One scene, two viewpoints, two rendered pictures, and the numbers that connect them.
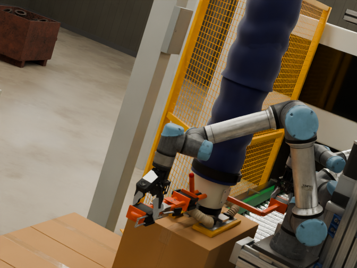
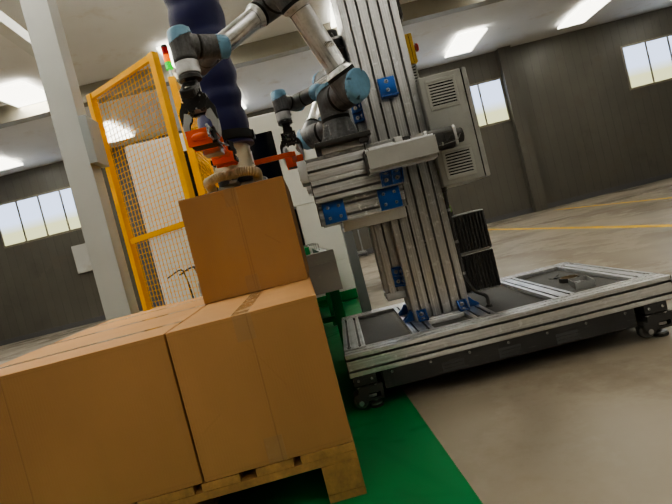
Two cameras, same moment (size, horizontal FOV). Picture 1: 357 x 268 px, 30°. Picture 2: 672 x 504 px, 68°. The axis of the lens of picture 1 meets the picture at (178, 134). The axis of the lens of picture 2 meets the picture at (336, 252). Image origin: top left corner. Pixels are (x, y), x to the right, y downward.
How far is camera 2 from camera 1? 152 cm
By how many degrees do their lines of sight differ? 28
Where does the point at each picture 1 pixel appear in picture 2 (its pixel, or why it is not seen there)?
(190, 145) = (206, 38)
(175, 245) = (246, 197)
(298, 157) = (305, 17)
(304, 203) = (336, 60)
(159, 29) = (76, 146)
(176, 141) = (190, 38)
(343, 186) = not seen: hidden behind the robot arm
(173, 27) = (90, 135)
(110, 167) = (111, 299)
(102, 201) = not seen: hidden behind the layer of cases
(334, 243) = (369, 121)
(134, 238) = (200, 226)
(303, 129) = not seen: outside the picture
